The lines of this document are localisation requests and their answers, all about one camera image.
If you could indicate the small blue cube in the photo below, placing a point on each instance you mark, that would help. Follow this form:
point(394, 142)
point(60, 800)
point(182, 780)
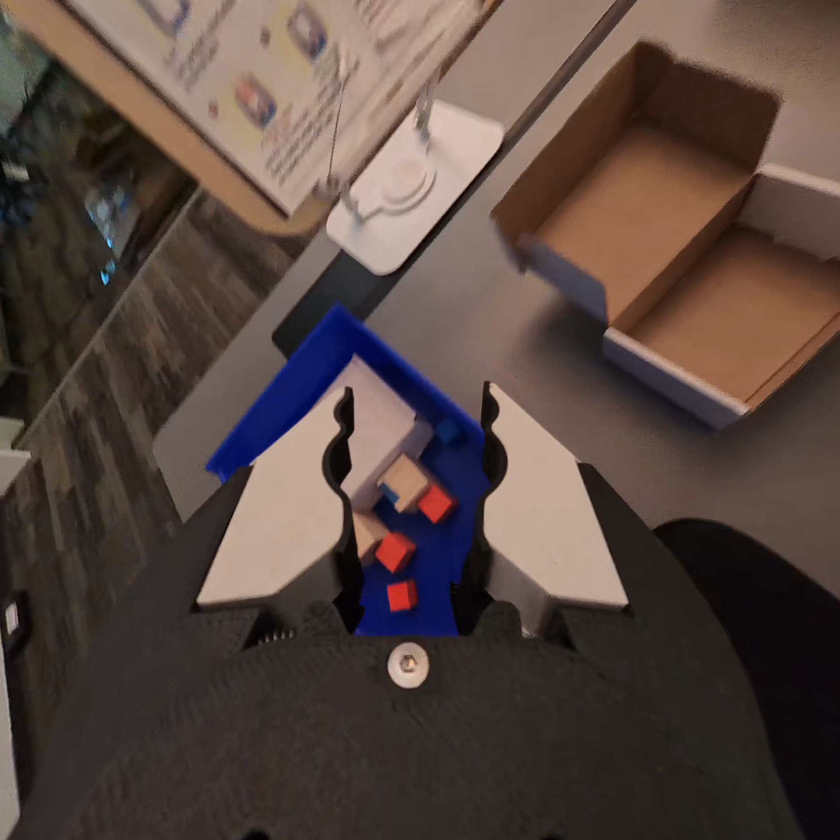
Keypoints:
point(447, 432)

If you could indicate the small closed white box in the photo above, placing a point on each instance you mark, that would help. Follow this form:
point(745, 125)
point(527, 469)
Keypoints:
point(384, 413)

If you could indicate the small red cube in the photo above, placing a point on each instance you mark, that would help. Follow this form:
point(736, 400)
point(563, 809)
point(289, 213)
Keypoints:
point(401, 596)

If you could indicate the open printed booklet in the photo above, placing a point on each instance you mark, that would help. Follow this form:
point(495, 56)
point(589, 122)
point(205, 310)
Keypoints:
point(262, 98)

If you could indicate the white sign stand base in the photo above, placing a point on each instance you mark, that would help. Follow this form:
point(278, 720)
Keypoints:
point(420, 197)

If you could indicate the blue glowing device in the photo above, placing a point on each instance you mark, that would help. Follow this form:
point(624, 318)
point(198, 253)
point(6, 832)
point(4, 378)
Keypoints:
point(108, 216)

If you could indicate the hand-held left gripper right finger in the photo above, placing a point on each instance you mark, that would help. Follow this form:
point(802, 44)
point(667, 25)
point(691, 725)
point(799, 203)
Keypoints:
point(551, 525)

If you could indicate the black table mat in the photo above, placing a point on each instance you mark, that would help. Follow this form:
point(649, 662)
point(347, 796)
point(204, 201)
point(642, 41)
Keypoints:
point(328, 302)

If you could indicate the wooden cube with blue tape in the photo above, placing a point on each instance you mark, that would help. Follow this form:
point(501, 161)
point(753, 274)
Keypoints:
point(407, 482)

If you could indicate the plain wooden cube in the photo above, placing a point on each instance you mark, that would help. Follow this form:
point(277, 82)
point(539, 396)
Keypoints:
point(367, 535)

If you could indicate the white cardboard box with lid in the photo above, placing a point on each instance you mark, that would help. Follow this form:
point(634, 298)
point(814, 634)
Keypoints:
point(623, 197)

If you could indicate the black mesh pad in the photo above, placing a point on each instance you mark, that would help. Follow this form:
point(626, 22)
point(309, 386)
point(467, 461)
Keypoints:
point(754, 623)

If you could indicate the blue plastic bin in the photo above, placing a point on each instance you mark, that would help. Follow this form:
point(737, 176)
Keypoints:
point(420, 590)

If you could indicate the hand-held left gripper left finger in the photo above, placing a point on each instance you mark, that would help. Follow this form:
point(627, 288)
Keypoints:
point(275, 525)

